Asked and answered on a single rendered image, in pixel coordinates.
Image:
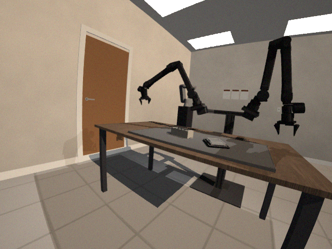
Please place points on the beige control panel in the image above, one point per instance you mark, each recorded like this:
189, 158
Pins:
186, 133

